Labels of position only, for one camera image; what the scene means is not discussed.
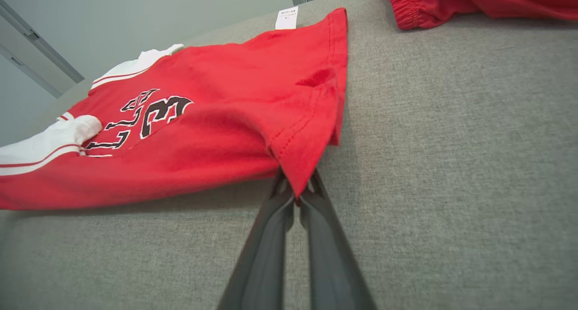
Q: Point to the red basketball jersey white trim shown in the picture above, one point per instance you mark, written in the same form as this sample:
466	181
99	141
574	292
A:
216	134

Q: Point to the red basketball shorts white trim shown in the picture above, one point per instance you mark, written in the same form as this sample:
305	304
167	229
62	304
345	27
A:
474	3

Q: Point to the grey wall partition rail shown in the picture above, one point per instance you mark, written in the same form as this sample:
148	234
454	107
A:
36	43

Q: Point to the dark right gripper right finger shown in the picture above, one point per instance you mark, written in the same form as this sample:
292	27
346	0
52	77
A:
332	260

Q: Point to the grey fabric sofa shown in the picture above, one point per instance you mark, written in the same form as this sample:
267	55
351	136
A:
451	165

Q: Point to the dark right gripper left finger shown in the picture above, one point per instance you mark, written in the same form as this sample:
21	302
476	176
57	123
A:
266	256

